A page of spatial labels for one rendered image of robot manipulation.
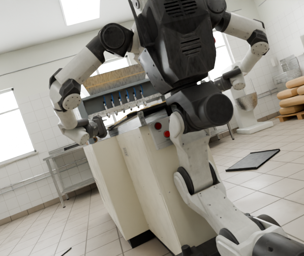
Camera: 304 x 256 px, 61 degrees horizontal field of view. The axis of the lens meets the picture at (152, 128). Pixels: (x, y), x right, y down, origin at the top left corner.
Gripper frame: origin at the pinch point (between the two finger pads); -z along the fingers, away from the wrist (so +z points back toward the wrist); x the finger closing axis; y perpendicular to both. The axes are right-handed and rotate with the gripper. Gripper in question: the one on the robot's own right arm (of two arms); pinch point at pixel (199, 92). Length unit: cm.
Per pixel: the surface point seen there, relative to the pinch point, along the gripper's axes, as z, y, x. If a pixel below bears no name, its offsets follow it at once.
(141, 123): -19.8, 42.1, -5.8
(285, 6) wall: 91, -484, 125
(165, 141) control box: -13.8, 35.8, -18.4
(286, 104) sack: 37, -386, -59
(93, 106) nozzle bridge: -84, -7, 19
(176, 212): -20, 38, -54
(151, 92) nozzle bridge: -50, -43, 16
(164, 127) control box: -12.4, 34.4, -11.6
